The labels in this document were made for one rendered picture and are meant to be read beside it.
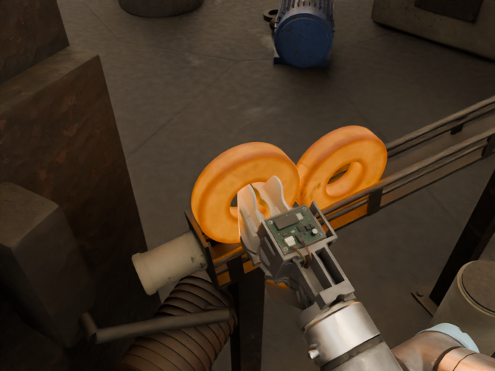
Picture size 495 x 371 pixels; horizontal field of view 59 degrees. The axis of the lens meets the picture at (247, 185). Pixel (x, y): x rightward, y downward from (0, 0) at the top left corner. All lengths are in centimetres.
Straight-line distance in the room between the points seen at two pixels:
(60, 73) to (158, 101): 157
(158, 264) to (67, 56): 32
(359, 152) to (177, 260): 30
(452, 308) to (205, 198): 52
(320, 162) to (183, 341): 35
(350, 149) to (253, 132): 135
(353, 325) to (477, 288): 42
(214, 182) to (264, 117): 152
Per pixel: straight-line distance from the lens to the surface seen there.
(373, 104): 223
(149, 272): 61
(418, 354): 62
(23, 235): 55
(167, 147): 190
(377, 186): 71
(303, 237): 49
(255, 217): 54
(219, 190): 56
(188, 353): 73
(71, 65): 67
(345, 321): 48
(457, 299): 88
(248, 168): 56
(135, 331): 68
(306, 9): 228
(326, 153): 61
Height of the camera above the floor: 117
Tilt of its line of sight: 44 degrees down
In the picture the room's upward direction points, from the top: straight up
